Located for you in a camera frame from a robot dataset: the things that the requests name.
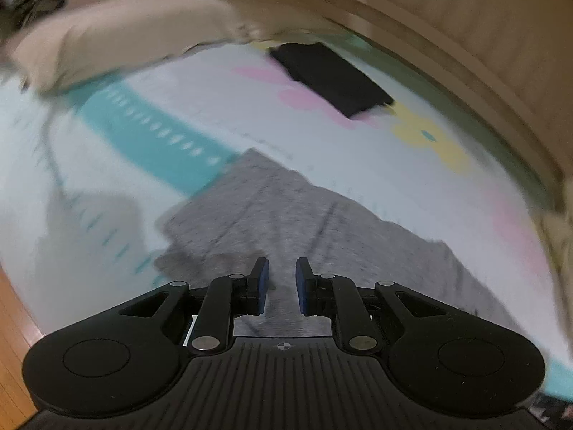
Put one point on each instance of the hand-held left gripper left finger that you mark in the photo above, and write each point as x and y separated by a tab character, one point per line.
264	285

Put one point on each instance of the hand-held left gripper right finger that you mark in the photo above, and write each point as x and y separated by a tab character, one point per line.
301	285

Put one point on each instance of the grey speckled pants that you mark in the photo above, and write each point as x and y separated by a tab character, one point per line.
313	215

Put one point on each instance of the floral pastel bed sheet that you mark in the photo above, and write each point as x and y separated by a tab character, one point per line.
134	165

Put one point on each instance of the black folded cloth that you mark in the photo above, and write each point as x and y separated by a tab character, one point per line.
331	80

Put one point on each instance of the wooden bed frame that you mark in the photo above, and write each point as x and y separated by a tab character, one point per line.
447	31

